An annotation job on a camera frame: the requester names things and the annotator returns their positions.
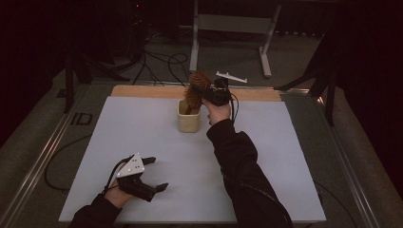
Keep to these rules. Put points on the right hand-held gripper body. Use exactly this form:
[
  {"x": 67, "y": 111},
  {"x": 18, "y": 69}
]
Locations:
[{"x": 220, "y": 95}]

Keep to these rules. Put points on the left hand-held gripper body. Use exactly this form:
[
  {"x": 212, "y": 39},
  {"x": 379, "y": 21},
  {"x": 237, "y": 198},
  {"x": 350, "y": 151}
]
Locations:
[{"x": 133, "y": 171}]

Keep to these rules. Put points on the cream square cup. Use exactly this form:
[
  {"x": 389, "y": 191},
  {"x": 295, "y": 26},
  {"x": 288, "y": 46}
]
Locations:
[{"x": 189, "y": 123}]

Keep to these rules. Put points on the person's right hand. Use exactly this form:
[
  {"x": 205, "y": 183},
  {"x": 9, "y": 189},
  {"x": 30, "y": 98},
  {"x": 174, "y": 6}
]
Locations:
[{"x": 218, "y": 114}]

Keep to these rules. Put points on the person's left hand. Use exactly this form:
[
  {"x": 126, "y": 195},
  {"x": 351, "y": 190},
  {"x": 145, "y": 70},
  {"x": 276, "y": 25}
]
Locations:
[{"x": 117, "y": 198}]

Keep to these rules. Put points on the white table sheet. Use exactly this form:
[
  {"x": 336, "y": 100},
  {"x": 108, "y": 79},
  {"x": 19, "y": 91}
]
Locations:
[{"x": 164, "y": 152}]

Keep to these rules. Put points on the grey metal stand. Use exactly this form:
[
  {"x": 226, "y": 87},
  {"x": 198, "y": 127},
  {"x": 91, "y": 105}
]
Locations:
[{"x": 233, "y": 23}]

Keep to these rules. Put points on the black stand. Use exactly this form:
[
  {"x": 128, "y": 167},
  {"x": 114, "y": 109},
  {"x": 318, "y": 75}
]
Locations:
[
  {"x": 68, "y": 88},
  {"x": 330, "y": 104}
]

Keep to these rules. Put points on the metal floor rail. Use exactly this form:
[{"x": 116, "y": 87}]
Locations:
[
  {"x": 41, "y": 158},
  {"x": 345, "y": 164}
]

